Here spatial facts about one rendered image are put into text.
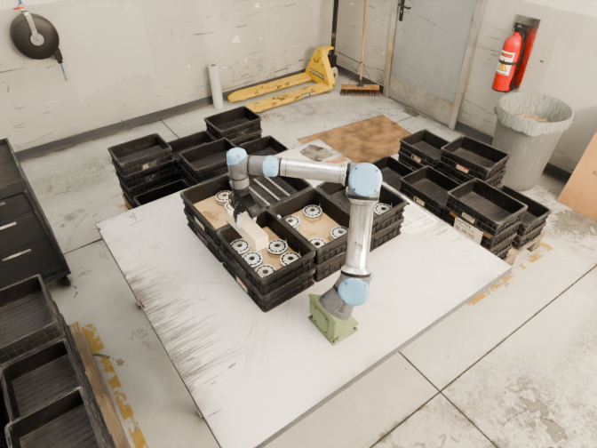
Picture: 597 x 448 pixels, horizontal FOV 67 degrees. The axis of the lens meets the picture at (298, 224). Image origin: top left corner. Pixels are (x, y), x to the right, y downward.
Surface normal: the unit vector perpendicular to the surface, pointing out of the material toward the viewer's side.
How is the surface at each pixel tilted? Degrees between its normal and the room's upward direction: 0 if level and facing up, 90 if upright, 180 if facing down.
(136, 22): 90
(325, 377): 0
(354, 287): 67
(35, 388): 0
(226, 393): 0
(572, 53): 90
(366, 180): 52
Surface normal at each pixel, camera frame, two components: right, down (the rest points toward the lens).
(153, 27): 0.58, 0.52
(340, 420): -0.01, -0.76
